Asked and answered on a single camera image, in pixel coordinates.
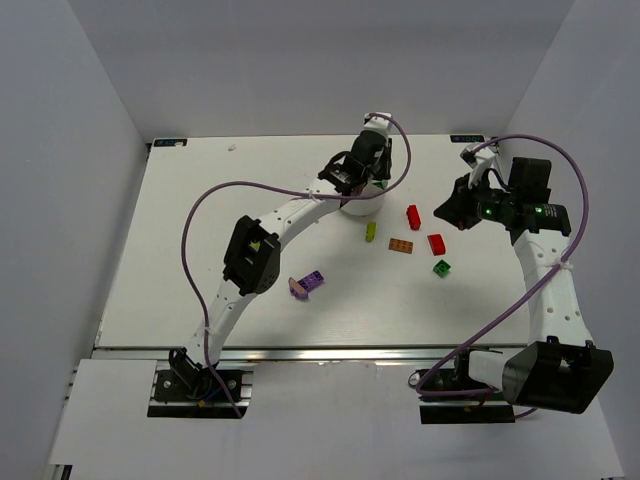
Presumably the blue label sticker left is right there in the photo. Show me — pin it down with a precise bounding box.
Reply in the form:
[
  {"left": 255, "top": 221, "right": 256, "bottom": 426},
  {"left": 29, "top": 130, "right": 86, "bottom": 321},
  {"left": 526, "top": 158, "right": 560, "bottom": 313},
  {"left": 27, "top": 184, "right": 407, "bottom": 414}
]
[{"left": 152, "top": 138, "right": 188, "bottom": 148}]

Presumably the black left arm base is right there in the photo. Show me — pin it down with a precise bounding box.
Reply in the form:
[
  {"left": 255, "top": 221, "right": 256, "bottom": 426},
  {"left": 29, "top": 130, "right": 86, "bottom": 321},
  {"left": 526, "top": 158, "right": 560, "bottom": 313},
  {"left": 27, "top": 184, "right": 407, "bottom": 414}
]
[{"left": 147, "top": 348, "right": 249, "bottom": 420}]

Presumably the red curved lego brick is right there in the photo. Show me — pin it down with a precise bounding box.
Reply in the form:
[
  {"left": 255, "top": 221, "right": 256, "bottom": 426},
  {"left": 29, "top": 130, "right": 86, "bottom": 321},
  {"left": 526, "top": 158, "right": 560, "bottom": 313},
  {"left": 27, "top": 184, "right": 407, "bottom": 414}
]
[{"left": 427, "top": 234, "right": 446, "bottom": 256}]

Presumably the lime green curved lego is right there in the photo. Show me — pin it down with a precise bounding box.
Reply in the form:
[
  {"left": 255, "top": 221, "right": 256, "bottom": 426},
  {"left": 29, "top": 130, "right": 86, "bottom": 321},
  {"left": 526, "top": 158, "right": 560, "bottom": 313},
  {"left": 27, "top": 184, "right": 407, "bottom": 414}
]
[{"left": 365, "top": 222, "right": 377, "bottom": 243}]

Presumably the white round divided container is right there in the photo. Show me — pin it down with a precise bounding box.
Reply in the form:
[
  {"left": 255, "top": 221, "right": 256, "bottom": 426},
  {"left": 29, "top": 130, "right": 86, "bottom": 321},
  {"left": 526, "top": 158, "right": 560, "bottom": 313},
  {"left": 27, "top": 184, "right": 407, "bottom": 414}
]
[{"left": 341, "top": 195, "right": 385, "bottom": 217}]

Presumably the blue label sticker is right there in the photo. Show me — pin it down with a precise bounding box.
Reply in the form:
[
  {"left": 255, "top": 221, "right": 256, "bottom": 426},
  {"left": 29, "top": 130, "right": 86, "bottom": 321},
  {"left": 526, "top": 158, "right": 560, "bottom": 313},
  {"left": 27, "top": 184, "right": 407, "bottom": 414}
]
[
  {"left": 449, "top": 134, "right": 485, "bottom": 144},
  {"left": 152, "top": 138, "right": 188, "bottom": 148}
]

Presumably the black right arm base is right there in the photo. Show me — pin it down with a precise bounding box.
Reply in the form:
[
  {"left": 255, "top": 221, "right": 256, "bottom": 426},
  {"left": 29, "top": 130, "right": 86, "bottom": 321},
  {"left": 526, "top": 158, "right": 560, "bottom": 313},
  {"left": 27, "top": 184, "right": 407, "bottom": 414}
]
[{"left": 407, "top": 347, "right": 516, "bottom": 425}]

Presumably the dark green square lego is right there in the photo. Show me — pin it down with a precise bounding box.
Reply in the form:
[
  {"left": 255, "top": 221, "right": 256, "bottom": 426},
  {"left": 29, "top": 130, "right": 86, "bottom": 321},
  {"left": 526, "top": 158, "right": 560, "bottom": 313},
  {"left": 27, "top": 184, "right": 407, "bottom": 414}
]
[{"left": 433, "top": 260, "right": 451, "bottom": 278}]

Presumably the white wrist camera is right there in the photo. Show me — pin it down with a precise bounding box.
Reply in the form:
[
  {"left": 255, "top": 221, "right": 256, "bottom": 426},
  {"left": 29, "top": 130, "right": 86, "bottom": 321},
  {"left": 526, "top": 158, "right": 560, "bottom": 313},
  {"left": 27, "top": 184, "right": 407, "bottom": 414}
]
[
  {"left": 363, "top": 112, "right": 393, "bottom": 137},
  {"left": 460, "top": 143, "right": 499, "bottom": 188}
]

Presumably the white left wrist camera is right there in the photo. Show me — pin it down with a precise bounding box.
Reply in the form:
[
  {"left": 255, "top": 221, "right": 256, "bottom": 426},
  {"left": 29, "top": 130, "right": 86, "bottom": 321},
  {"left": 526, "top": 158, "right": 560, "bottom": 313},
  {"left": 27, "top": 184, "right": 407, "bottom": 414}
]
[{"left": 363, "top": 112, "right": 393, "bottom": 137}]

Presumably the aluminium table front rail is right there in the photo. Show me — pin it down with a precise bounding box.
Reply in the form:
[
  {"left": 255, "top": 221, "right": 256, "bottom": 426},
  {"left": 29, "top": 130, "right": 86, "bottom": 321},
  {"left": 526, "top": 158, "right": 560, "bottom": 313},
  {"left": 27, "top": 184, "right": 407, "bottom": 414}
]
[{"left": 91, "top": 346, "right": 453, "bottom": 363}]

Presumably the red long lego brick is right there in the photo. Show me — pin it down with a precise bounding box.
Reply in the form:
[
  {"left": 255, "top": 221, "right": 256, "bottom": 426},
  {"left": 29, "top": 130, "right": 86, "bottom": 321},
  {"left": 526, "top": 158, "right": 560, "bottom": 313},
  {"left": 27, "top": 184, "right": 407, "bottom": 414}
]
[{"left": 406, "top": 204, "right": 422, "bottom": 231}]

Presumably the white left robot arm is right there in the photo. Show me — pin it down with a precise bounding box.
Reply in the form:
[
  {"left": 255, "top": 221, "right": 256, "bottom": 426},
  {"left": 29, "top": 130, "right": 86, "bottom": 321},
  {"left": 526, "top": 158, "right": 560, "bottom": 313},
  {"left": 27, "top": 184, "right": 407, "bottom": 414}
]
[{"left": 179, "top": 122, "right": 392, "bottom": 370}]

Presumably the blue label sticker right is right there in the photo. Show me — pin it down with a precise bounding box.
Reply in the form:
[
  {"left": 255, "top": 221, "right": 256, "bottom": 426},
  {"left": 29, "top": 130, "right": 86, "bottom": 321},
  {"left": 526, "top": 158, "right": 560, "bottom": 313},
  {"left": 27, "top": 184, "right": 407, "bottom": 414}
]
[{"left": 449, "top": 134, "right": 485, "bottom": 144}]

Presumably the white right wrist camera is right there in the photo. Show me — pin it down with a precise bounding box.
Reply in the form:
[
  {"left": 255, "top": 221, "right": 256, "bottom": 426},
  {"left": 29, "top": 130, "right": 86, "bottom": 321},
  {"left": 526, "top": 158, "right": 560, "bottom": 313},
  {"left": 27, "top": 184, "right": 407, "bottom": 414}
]
[{"left": 460, "top": 143, "right": 499, "bottom": 188}]

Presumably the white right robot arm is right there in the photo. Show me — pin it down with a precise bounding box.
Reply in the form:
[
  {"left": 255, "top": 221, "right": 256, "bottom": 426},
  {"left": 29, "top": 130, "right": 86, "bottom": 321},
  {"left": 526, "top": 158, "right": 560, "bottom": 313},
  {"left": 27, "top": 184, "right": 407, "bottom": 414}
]
[{"left": 434, "top": 157, "right": 614, "bottom": 414}]

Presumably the purple lego assembly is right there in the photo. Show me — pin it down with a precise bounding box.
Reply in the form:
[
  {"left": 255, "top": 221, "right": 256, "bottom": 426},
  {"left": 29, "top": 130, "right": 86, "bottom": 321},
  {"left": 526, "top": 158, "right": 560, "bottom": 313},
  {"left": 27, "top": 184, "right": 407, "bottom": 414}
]
[{"left": 288, "top": 270, "right": 324, "bottom": 300}]

